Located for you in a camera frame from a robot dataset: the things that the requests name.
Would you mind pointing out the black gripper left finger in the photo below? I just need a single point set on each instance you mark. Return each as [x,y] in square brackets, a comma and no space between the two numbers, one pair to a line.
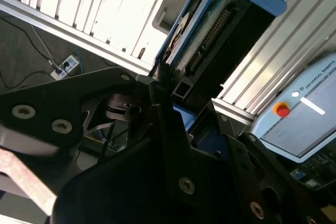
[52,98]

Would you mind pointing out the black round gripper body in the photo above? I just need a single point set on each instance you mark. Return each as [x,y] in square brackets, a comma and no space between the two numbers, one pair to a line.
[118,197]

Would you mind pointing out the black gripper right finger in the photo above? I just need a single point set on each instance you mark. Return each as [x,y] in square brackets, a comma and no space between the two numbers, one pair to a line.
[241,161]

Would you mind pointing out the hard disk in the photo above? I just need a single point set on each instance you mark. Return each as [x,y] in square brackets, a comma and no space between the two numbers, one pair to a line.
[210,24]

